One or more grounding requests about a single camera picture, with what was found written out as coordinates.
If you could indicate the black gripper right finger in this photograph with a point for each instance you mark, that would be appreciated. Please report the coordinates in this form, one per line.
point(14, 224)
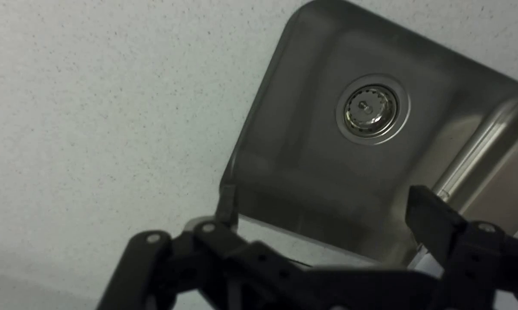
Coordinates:
point(475, 258)

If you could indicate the stainless steel sink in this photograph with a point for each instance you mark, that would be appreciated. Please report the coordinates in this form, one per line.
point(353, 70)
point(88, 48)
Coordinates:
point(303, 165)

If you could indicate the metal sink drain strainer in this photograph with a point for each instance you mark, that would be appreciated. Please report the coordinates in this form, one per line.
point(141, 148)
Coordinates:
point(372, 108)

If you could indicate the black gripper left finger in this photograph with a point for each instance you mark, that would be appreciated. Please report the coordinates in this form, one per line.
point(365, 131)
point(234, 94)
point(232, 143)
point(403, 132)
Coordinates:
point(212, 263)

